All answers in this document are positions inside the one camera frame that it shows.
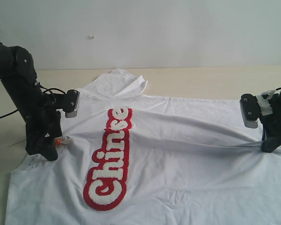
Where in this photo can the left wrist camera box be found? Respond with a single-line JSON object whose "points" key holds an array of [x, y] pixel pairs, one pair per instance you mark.
{"points": [[71, 103]]}

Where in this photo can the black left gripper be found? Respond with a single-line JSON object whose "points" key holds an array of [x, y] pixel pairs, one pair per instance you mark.
{"points": [[42, 123]]}

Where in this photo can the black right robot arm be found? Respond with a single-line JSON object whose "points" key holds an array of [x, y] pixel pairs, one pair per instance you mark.
{"points": [[275, 103]]}

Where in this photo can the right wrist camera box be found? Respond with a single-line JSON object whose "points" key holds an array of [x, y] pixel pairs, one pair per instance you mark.
{"points": [[250, 110]]}

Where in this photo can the orange garment tag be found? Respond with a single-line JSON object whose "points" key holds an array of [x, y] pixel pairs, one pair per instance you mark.
{"points": [[60, 141]]}

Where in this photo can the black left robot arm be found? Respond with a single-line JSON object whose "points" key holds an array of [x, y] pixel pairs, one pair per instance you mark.
{"points": [[19, 78]]}

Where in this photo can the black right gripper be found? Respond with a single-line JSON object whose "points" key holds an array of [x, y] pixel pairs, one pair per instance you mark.
{"points": [[271, 138]]}

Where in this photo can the white t-shirt with red lettering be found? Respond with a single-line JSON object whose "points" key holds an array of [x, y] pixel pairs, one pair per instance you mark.
{"points": [[133, 159]]}

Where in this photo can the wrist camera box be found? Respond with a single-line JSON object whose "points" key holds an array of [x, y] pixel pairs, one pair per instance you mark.
{"points": [[71, 103], [250, 110]]}

